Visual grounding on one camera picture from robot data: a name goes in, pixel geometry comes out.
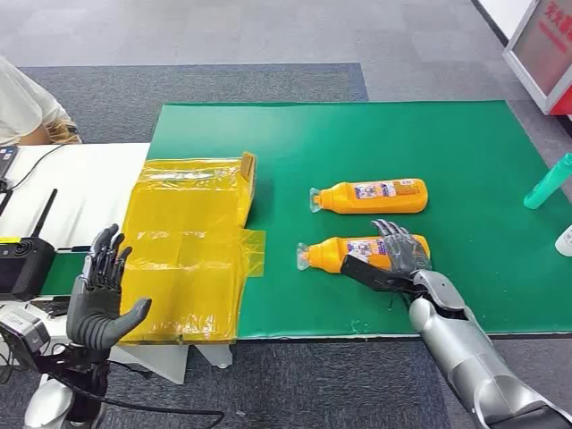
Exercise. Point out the teal plastic bottle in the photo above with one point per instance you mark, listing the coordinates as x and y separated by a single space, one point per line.
547 185

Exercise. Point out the green table mat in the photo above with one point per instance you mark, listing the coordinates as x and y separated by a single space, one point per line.
339 148

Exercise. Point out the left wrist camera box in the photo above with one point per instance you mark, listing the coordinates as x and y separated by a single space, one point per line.
22 334

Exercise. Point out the red and white cabinet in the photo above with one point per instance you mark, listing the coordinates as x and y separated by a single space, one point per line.
540 53

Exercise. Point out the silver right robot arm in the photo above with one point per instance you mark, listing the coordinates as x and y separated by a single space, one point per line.
465 349

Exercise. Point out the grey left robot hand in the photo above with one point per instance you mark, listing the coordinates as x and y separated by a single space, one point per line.
91 320

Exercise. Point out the yellow plastic-wrapped box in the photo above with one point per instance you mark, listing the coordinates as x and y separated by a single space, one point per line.
183 248

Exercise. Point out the white table support bracket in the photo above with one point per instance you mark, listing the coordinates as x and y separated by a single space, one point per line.
216 355
165 362

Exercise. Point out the orange bottle with clear cap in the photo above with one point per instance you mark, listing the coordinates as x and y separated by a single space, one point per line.
339 198
330 253

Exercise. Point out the white plastic bottle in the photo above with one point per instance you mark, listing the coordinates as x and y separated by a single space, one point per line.
566 243

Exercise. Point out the person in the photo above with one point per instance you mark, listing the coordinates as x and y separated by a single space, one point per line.
22 103

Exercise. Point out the small green belt conveyor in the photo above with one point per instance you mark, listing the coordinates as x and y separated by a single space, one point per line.
63 273

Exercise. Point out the black radio unit with antenna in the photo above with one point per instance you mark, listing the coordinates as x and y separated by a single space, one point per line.
24 269

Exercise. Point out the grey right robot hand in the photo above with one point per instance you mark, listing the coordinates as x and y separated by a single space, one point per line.
402 251

